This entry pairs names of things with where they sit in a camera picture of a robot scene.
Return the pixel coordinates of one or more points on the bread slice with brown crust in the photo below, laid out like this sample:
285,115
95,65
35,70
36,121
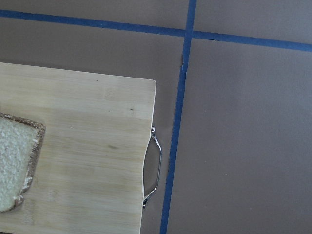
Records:
21,141

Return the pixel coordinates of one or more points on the bamboo cutting board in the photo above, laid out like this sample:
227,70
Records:
89,176

